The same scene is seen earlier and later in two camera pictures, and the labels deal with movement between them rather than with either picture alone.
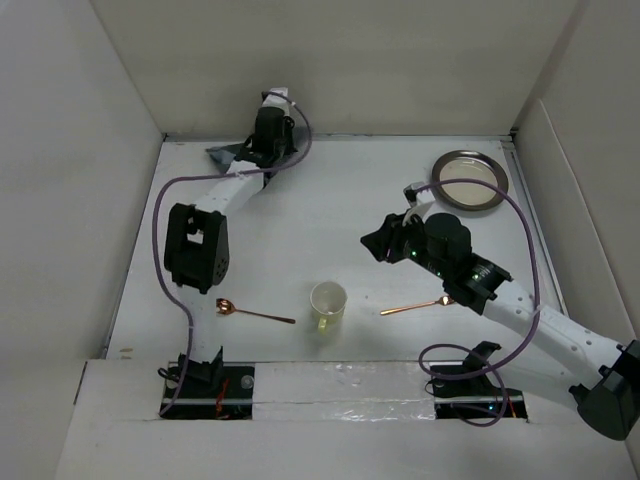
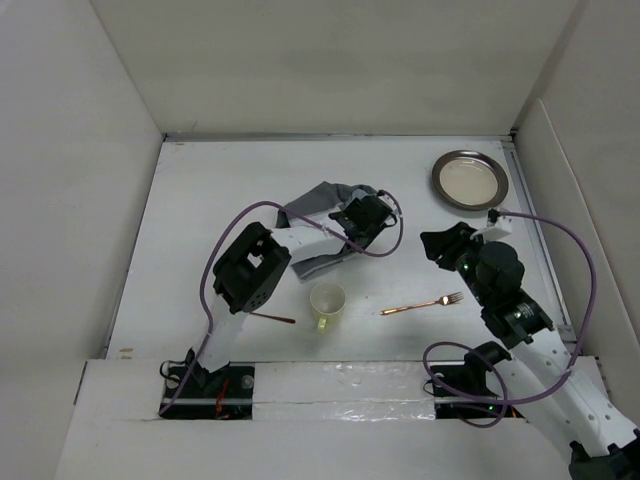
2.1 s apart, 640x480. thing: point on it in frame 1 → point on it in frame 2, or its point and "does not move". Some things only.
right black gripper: [389, 234] → [448, 241]
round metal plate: [475, 165] does not move
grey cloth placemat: [227, 154] → [320, 197]
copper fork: [445, 300] does not move
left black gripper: [286, 129] → [355, 206]
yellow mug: [328, 301] does not move
